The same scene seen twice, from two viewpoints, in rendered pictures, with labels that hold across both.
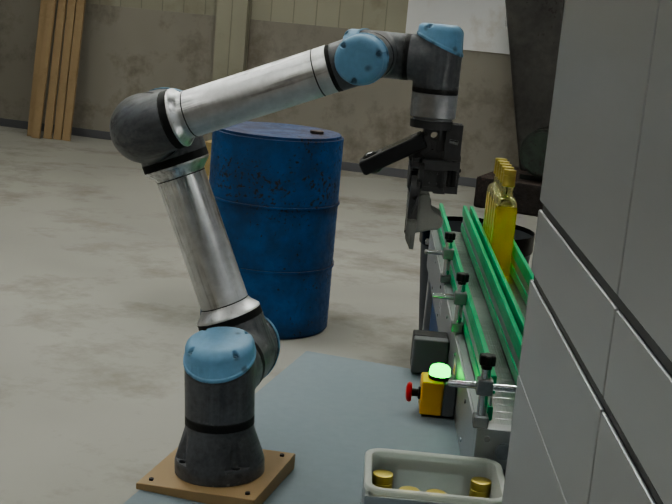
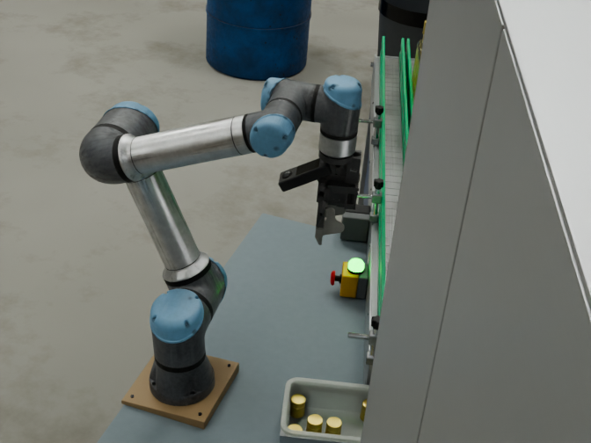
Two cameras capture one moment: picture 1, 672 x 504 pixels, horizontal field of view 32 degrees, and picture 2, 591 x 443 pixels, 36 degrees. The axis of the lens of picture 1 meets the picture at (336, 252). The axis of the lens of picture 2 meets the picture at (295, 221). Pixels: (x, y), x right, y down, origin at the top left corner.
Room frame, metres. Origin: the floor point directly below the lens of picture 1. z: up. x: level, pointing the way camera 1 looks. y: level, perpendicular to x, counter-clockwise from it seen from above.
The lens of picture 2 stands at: (0.31, -0.09, 2.27)
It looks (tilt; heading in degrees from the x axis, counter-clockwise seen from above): 33 degrees down; 1
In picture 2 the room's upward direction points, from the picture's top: 5 degrees clockwise
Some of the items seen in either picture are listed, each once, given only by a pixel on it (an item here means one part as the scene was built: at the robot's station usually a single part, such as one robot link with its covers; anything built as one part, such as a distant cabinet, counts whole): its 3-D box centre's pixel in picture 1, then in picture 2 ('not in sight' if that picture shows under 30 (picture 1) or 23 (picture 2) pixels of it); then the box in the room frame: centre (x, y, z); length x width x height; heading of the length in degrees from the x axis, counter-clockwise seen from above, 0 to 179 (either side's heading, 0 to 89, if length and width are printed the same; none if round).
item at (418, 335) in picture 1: (429, 352); (354, 222); (2.59, -0.23, 0.79); 0.08 x 0.08 x 0.08; 89
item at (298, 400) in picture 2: (381, 485); (297, 405); (1.81, -0.11, 0.79); 0.04 x 0.04 x 0.04
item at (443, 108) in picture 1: (433, 107); (337, 141); (1.94, -0.14, 1.40); 0.08 x 0.08 x 0.05
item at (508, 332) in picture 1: (488, 282); (405, 156); (2.78, -0.37, 0.92); 1.75 x 0.01 x 0.08; 179
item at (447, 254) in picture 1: (438, 257); (369, 125); (2.94, -0.26, 0.94); 0.07 x 0.04 x 0.13; 89
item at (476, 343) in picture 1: (457, 279); (382, 154); (2.78, -0.30, 0.92); 1.75 x 0.01 x 0.08; 179
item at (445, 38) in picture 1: (436, 58); (339, 106); (1.94, -0.13, 1.48); 0.09 x 0.08 x 0.11; 80
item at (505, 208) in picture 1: (503, 222); not in sight; (3.09, -0.44, 1.02); 0.06 x 0.06 x 0.28; 89
